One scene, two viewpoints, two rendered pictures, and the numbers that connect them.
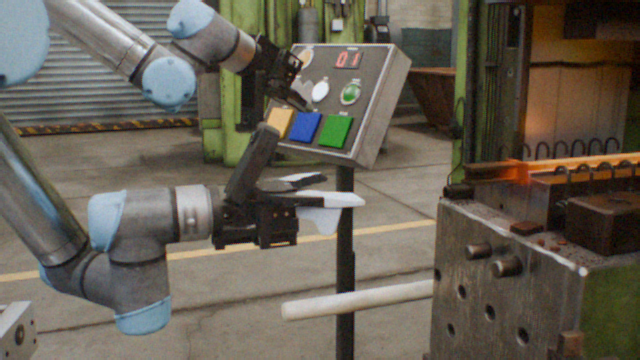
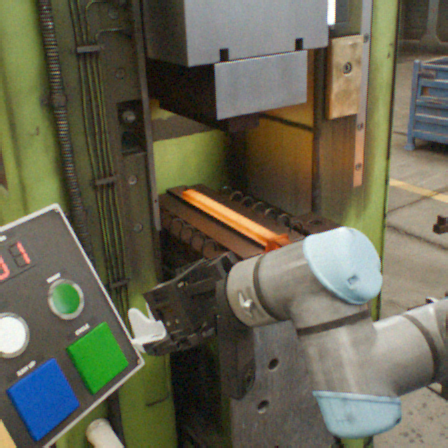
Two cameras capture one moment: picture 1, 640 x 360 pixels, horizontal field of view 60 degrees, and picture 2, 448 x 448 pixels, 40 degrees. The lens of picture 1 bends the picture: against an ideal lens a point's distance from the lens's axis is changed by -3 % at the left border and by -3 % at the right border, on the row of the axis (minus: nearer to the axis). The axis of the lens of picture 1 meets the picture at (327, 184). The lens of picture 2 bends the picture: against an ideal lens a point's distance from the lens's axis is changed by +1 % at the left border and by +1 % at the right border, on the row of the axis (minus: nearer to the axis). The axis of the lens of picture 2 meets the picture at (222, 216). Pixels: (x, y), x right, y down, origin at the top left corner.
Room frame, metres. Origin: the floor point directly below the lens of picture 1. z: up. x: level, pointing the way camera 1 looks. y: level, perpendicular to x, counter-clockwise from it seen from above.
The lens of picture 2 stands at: (1.24, 0.73, 1.52)
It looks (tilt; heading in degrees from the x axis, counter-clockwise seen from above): 23 degrees down; 258
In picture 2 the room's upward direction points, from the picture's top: 3 degrees counter-clockwise
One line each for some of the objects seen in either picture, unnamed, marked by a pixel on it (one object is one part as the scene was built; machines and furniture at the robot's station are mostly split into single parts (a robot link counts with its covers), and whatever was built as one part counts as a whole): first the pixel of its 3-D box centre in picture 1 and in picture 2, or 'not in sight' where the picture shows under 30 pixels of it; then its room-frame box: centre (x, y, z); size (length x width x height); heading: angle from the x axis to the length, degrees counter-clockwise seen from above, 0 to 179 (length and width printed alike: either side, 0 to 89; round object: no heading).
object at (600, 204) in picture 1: (615, 222); (314, 236); (0.79, -0.43, 0.95); 0.12 x 0.08 x 0.06; 110
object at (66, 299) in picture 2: (350, 93); (66, 299); (1.30, -0.05, 1.09); 0.05 x 0.03 x 0.04; 20
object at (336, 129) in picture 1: (336, 132); (96, 357); (1.27, -0.02, 1.01); 0.07 x 0.05 x 0.07; 45
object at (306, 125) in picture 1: (306, 127); (42, 398); (1.34, 0.05, 1.01); 0.07 x 0.05 x 0.07; 45
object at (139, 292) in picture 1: (132, 287); not in sight; (0.71, 0.27, 0.88); 0.11 x 0.08 x 0.11; 61
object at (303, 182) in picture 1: (302, 194); not in sight; (0.85, 0.04, 0.97); 0.09 x 0.03 x 0.06; 146
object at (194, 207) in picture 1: (194, 213); not in sight; (0.73, 0.18, 0.98); 0.08 x 0.05 x 0.08; 20
